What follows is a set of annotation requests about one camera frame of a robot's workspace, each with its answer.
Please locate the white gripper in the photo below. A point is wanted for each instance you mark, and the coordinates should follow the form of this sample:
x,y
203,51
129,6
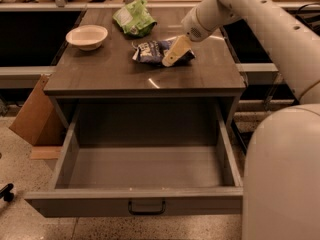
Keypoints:
x,y
191,26

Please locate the grey open top drawer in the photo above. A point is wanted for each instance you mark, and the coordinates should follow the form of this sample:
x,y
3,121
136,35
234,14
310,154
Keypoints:
x,y
172,150

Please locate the white bowl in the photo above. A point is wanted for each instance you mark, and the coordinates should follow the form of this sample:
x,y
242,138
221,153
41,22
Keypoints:
x,y
87,37

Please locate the blue chip bag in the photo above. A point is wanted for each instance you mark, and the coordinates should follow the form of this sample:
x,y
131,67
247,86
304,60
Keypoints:
x,y
151,52

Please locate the green chip bag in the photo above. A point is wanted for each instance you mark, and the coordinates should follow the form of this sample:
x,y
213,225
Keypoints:
x,y
134,19

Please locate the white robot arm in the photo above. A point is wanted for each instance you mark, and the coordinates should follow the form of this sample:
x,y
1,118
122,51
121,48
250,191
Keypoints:
x,y
281,176

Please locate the dark grey cabinet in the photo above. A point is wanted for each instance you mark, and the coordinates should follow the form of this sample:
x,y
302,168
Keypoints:
x,y
109,71

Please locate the black drawer handle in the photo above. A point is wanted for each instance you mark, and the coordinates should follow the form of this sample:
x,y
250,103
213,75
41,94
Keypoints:
x,y
146,208

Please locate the black chair caster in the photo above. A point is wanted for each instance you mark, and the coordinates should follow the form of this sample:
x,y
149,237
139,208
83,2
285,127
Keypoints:
x,y
6,192

